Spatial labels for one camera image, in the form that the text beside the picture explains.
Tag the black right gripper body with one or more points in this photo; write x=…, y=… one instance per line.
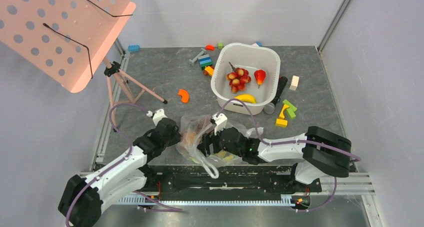
x=208, y=143

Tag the translucent plastic bag with fruits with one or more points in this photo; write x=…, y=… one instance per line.
x=202, y=125

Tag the yellow fake banana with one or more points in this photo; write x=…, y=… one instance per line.
x=248, y=98

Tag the red yellow fruit bunch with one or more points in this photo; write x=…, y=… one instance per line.
x=238, y=78

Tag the red fake pear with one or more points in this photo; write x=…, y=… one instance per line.
x=260, y=76

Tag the orange fake peach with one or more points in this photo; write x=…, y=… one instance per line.
x=190, y=137

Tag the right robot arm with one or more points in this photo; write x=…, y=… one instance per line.
x=321, y=152

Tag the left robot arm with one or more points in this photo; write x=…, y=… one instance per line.
x=84, y=199

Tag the orange curved block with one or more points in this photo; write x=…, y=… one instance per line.
x=184, y=95

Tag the black microphone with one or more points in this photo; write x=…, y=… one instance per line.
x=270, y=107

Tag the stacked coloured brick pile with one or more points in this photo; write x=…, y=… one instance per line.
x=206, y=65

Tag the grey toy wrench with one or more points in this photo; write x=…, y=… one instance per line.
x=201, y=53

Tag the white plastic basin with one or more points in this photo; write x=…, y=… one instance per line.
x=252, y=58

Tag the red curved block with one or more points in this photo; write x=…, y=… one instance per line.
x=209, y=47

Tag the beige wooden block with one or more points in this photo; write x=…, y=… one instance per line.
x=294, y=82

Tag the blue lego brick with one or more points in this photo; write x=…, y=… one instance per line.
x=133, y=48

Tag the pink music stand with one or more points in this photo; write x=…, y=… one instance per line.
x=68, y=39

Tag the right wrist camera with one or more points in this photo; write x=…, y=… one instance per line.
x=220, y=121

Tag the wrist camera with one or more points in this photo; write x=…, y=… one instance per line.
x=156, y=116
x=220, y=121

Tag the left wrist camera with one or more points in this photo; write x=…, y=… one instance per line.
x=156, y=116

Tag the aluminium frame post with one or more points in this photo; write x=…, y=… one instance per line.
x=333, y=25

